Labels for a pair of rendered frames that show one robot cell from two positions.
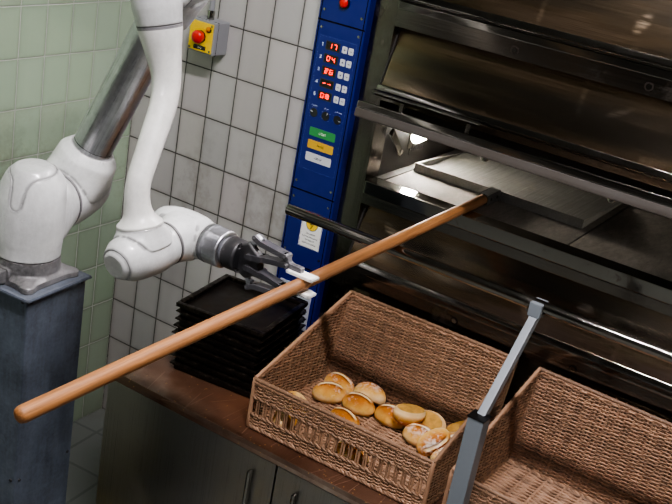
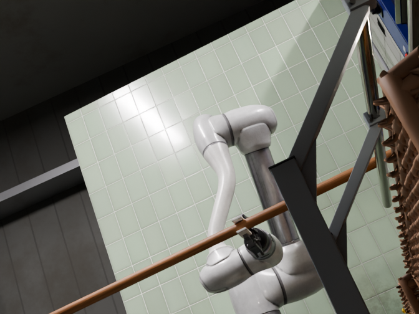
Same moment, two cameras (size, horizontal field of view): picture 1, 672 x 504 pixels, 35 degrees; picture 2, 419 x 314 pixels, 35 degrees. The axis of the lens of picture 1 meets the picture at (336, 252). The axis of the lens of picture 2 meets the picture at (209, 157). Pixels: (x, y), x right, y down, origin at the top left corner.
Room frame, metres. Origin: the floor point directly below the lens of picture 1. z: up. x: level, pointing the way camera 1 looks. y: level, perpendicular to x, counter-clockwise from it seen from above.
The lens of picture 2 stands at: (1.42, -1.64, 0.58)
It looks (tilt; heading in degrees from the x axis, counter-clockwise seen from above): 25 degrees up; 69
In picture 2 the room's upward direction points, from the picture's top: 23 degrees counter-clockwise
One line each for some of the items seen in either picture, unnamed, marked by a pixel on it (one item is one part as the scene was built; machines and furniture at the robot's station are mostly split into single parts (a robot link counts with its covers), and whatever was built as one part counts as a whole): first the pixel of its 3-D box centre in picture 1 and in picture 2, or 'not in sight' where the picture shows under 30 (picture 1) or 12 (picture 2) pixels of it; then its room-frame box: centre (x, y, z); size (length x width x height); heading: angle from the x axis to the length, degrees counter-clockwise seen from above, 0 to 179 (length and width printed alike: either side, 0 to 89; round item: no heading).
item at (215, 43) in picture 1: (208, 35); not in sight; (3.19, 0.50, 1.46); 0.10 x 0.07 x 0.10; 61
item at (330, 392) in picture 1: (329, 390); not in sight; (2.68, -0.05, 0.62); 0.10 x 0.07 x 0.06; 95
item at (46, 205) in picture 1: (32, 206); (252, 290); (2.30, 0.72, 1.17); 0.18 x 0.16 x 0.22; 170
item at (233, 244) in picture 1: (244, 257); (254, 238); (2.18, 0.20, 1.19); 0.09 x 0.07 x 0.08; 60
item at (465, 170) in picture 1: (519, 183); not in sight; (3.14, -0.52, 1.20); 0.55 x 0.36 x 0.03; 61
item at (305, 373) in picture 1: (383, 391); not in sight; (2.55, -0.20, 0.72); 0.56 x 0.49 x 0.28; 62
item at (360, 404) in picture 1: (359, 402); not in sight; (2.64, -0.14, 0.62); 0.10 x 0.07 x 0.05; 68
